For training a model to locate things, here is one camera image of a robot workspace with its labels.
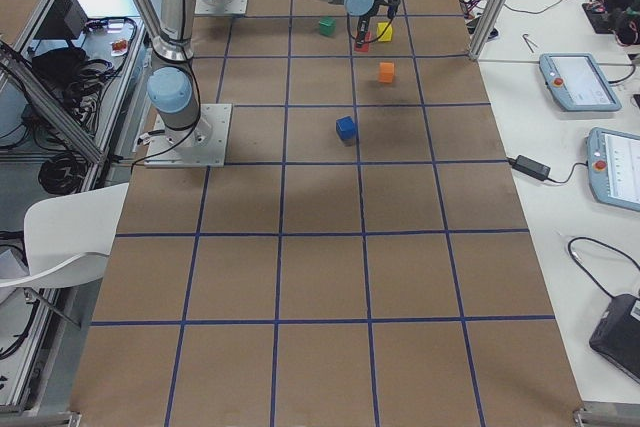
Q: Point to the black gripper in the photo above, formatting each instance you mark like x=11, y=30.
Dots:
x=364, y=22

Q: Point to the red wooden block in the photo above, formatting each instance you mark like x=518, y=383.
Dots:
x=362, y=45

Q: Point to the yellow wooden block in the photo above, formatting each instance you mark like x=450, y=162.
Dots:
x=384, y=32

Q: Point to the green wooden block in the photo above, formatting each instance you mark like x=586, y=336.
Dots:
x=326, y=26

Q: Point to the orange wooden block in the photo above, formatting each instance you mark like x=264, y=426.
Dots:
x=386, y=72

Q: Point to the blue wooden block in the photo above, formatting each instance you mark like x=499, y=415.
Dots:
x=346, y=128

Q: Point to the black power adapter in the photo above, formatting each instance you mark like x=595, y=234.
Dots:
x=529, y=167

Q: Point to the teach pendant far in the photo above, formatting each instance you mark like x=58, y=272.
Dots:
x=577, y=84

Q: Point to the teach pendant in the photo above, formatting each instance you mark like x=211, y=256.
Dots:
x=577, y=84
x=613, y=167

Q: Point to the orange snack packet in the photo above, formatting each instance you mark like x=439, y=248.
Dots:
x=119, y=47

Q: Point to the teach pendant near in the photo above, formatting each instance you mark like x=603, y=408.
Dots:
x=613, y=167

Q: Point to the white chair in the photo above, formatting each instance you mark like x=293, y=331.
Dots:
x=68, y=239

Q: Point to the black laptop device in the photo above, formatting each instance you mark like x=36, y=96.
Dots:
x=616, y=336

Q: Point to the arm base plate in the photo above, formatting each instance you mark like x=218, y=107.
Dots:
x=219, y=8
x=204, y=146

